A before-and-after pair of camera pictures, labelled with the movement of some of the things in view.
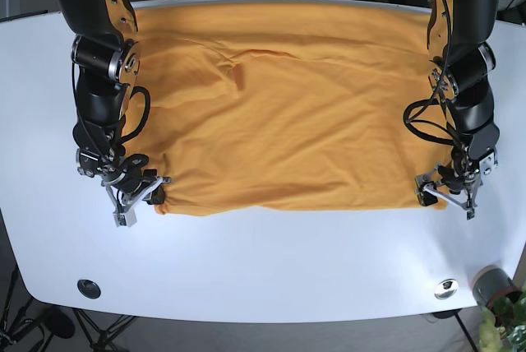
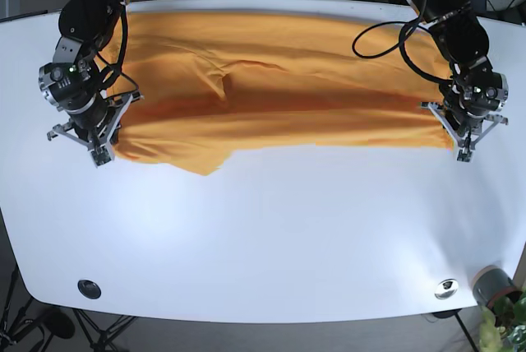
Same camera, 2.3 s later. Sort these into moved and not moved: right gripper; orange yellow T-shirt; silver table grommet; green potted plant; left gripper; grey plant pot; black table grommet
Moved: orange yellow T-shirt; right gripper; left gripper
Not moved: black table grommet; grey plant pot; green potted plant; silver table grommet
